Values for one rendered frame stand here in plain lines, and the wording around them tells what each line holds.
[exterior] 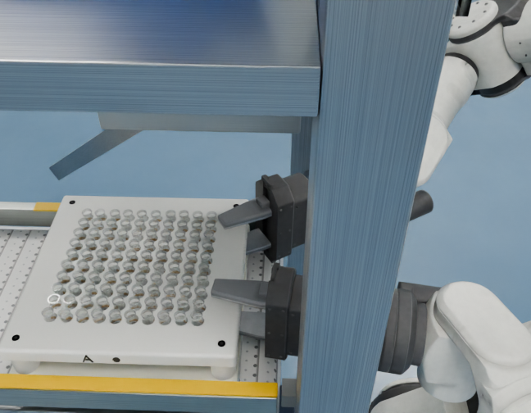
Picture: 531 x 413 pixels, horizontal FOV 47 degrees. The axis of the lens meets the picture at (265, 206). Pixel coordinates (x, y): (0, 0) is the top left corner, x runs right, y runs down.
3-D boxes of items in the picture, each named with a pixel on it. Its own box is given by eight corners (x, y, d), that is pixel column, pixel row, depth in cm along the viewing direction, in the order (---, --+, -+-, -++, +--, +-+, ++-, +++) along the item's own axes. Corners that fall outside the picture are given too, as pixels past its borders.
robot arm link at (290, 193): (286, 205, 68) (371, 173, 73) (246, 160, 75) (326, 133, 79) (283, 279, 77) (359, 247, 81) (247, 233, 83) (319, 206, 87)
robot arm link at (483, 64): (389, 101, 88) (446, 17, 95) (421, 151, 92) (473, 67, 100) (451, 92, 79) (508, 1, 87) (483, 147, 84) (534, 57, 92)
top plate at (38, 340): (0, 362, 63) (-6, 350, 61) (66, 205, 81) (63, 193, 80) (236, 369, 62) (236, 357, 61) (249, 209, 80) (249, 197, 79)
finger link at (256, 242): (228, 260, 74) (272, 242, 76) (216, 243, 76) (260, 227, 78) (229, 269, 75) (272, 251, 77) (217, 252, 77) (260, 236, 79)
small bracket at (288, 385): (295, 387, 60) (296, 375, 59) (295, 407, 59) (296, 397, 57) (281, 386, 60) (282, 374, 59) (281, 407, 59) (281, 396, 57)
